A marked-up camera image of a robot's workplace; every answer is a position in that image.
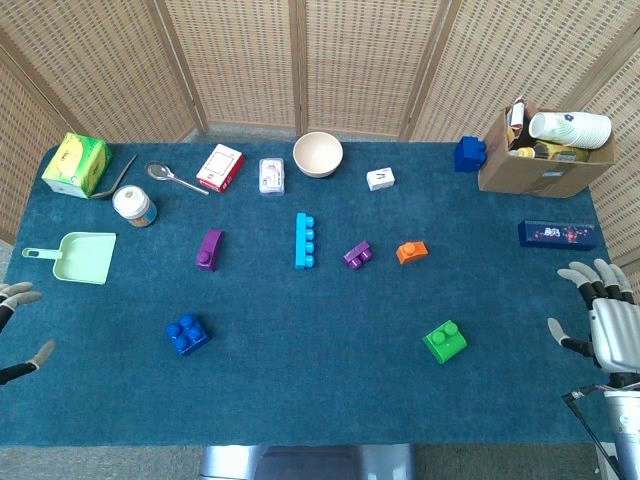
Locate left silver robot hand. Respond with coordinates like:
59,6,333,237
0,281,57,387

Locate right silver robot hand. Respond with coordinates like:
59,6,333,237
547,258,640,374

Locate green two-stud block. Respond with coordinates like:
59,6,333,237
422,319,469,365

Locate dark blue four-stud block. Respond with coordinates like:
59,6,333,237
165,313,212,358

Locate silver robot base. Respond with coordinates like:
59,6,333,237
198,443,416,480

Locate paper cups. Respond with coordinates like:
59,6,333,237
528,111,613,150

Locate light green dustpan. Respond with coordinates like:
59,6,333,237
21,231,118,286

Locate dark blue long box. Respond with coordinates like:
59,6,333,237
517,218,598,250

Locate green yellow tissue pack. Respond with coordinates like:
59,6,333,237
41,131,113,200

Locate white-lidded clear jar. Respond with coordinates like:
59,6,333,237
111,184,158,229

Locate cardboard box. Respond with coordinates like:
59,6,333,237
477,99,617,200

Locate metal spoon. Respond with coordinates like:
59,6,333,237
145,160,211,197

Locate yellow drink bottle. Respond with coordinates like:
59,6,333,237
514,140,591,163

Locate purple one-stud curved block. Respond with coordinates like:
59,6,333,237
195,228,225,273

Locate orange one-stud block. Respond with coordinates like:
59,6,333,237
395,240,430,266

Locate dark blue tall block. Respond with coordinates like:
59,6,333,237
453,135,489,174

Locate snack packets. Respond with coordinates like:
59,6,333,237
505,97,529,151

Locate red and white box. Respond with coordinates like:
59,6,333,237
195,143,246,195

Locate purple two-stud small block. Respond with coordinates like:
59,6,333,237
342,240,375,271

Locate small white box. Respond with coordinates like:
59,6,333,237
366,166,396,192

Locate clear plastic white case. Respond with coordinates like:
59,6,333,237
258,157,287,196

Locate light blue long block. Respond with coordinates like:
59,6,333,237
294,212,317,271

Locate teal table carpet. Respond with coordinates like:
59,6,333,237
0,142,631,448

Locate wicker folding screen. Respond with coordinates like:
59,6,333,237
0,0,640,311

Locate beige bowl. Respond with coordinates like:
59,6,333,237
292,131,345,179

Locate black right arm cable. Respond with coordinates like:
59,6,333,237
561,383,640,480

